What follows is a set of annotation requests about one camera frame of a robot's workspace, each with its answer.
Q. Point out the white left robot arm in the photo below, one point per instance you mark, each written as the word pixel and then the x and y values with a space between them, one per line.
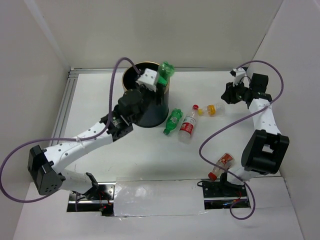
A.
pixel 47 167

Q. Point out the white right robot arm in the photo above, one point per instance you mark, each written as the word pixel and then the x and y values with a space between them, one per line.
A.
pixel 265 150

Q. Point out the green bottle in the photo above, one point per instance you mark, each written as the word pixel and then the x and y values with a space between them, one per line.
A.
pixel 173 121
pixel 164 72

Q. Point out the small bottle with yellow cap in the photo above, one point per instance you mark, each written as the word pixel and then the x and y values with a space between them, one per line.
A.
pixel 212 110

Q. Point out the aluminium frame rail left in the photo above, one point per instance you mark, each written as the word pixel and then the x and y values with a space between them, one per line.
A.
pixel 65 105

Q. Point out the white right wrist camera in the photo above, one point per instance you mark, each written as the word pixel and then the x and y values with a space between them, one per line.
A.
pixel 238 75

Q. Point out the dark bin with gold rim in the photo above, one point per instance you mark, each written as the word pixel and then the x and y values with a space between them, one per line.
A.
pixel 156 114

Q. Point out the clear bottle with red label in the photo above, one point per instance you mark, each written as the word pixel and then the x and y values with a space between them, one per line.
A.
pixel 189 123

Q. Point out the small bottle with red cap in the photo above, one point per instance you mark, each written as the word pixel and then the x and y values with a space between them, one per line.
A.
pixel 224 163

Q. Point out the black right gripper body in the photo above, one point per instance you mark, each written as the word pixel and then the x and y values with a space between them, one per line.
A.
pixel 243 91

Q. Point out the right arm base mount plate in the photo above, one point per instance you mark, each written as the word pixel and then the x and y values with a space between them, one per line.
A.
pixel 221 194

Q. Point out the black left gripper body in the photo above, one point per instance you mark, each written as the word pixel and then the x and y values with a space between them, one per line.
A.
pixel 151 97

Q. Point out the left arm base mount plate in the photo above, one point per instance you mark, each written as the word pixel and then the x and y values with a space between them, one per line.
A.
pixel 102 203

